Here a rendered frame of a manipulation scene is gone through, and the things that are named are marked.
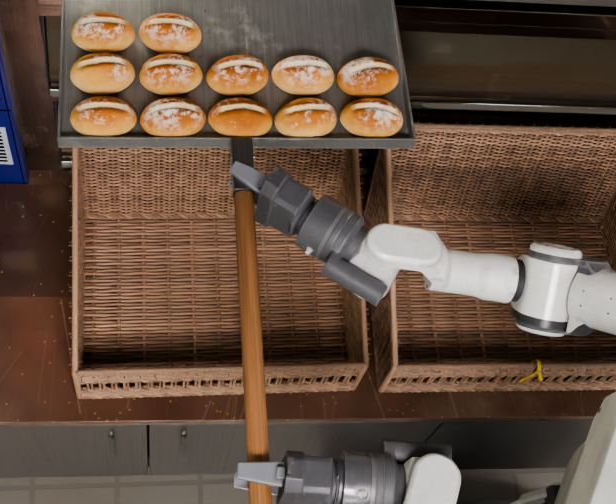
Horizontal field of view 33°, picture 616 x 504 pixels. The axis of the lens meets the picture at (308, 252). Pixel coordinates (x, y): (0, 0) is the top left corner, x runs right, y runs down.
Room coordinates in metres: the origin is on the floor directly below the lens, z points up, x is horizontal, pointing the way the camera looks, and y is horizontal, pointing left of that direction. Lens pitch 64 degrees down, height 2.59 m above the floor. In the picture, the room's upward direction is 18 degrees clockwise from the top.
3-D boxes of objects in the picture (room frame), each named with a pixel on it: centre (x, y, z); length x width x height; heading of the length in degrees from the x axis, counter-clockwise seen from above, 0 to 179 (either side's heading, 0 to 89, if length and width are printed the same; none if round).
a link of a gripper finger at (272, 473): (0.34, -0.03, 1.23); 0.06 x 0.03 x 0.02; 103
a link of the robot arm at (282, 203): (0.74, 0.03, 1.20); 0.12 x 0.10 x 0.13; 75
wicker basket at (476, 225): (1.05, -0.40, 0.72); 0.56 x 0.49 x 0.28; 109
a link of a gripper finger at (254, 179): (0.77, 0.12, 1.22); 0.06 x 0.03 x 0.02; 75
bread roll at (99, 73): (0.87, 0.39, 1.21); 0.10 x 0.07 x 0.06; 112
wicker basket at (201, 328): (0.85, 0.16, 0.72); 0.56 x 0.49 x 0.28; 110
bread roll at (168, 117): (0.83, 0.26, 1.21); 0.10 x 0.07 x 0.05; 115
